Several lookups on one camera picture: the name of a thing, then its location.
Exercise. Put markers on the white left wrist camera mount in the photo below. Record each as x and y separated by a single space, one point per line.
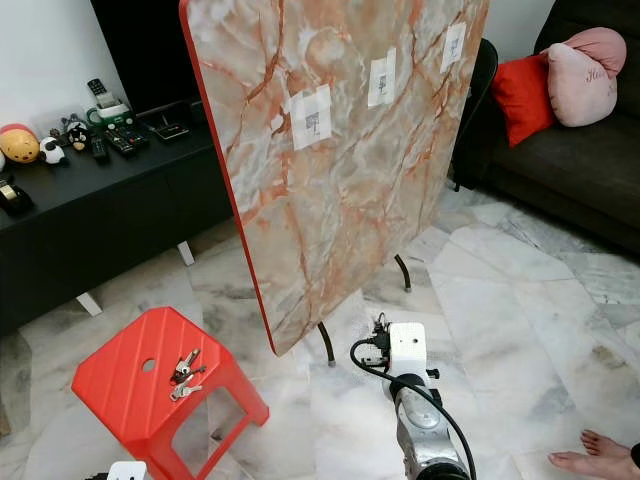
126 472

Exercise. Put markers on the metal key bunch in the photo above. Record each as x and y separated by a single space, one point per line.
184 375

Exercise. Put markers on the black tape dispenser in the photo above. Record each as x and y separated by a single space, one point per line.
12 196

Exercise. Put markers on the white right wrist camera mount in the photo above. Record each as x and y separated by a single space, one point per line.
407 348

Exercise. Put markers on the pink plush cushion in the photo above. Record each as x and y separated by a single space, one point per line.
588 88

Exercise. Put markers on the bare person foot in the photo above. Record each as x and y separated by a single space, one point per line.
595 462

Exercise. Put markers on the wide black remote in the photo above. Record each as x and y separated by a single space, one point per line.
128 140

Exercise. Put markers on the black cartoon figure toy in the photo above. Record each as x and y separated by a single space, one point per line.
77 135

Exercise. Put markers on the slim black remote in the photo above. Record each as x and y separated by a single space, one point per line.
100 150

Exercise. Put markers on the black TV console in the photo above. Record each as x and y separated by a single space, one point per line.
110 230

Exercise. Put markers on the small black white figure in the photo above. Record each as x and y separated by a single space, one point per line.
53 150

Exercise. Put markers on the red cushion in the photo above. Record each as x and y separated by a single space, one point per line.
523 100

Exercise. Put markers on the white paper label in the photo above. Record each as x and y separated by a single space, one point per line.
311 118
453 46
382 78

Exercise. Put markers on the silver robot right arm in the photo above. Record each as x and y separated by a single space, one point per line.
428 440

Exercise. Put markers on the dark grey sofa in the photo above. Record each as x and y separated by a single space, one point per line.
560 170

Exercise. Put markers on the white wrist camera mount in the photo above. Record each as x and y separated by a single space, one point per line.
126 472
407 348

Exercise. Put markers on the red plastic stool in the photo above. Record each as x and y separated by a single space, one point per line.
125 385

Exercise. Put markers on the black remote with grey keys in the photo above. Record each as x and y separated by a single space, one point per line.
98 90

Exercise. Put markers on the marble folding table red edge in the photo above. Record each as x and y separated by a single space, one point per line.
360 200

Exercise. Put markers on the yellow bear plush toy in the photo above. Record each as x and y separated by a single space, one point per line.
20 145

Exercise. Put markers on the black television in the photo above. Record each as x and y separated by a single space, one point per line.
140 50

